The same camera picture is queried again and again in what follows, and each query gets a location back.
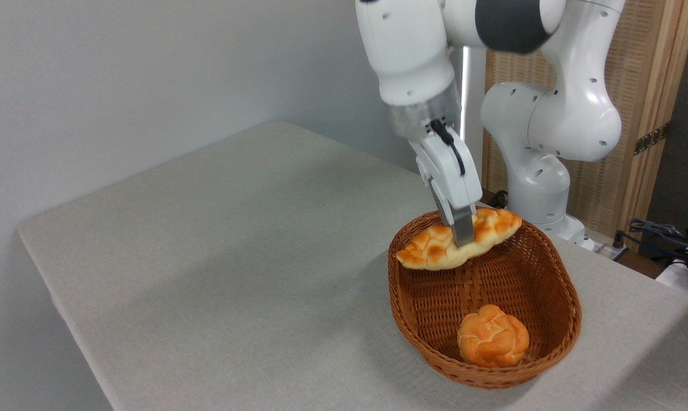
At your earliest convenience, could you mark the round knotted bread roll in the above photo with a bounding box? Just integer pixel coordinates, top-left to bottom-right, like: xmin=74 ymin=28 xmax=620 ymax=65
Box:
xmin=457 ymin=304 xmax=530 ymax=369

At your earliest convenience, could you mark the white power strip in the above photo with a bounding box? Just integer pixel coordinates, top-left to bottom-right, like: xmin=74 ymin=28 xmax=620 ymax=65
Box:
xmin=590 ymin=240 xmax=631 ymax=261

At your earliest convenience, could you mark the brown wicker basket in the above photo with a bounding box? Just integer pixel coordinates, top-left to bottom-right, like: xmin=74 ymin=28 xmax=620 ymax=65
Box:
xmin=388 ymin=208 xmax=582 ymax=390

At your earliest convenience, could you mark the long braided bread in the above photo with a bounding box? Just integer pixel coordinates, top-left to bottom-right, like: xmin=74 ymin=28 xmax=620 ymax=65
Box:
xmin=396 ymin=207 xmax=523 ymax=271

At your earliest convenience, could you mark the bundle of dark cables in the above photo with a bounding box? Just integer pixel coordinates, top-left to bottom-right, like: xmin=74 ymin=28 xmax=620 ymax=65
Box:
xmin=627 ymin=218 xmax=688 ymax=270

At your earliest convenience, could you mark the brass screen hinge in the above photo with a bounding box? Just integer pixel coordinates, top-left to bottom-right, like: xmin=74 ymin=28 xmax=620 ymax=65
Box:
xmin=634 ymin=123 xmax=671 ymax=156

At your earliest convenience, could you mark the grey tablecloth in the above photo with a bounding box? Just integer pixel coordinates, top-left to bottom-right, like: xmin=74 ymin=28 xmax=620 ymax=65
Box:
xmin=17 ymin=121 xmax=688 ymax=411

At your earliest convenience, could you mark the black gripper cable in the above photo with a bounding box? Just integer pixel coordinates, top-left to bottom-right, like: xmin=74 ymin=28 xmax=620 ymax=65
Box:
xmin=429 ymin=119 xmax=466 ymax=176

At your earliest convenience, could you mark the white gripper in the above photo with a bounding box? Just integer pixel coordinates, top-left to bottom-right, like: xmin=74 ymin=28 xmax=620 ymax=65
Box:
xmin=409 ymin=129 xmax=484 ymax=248

